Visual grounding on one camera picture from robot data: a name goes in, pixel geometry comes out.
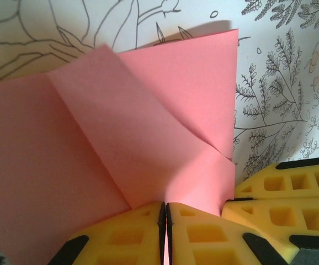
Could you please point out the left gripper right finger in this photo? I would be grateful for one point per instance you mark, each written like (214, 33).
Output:
(203, 240)

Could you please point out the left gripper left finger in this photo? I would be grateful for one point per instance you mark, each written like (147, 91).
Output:
(98, 243)

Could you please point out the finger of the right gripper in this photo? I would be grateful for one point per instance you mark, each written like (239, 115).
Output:
(286, 218)
(256, 190)

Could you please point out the pink paper sheet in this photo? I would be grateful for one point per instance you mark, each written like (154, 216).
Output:
(107, 124)

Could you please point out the floral patterned table cover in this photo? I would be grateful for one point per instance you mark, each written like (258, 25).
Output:
(286, 82)

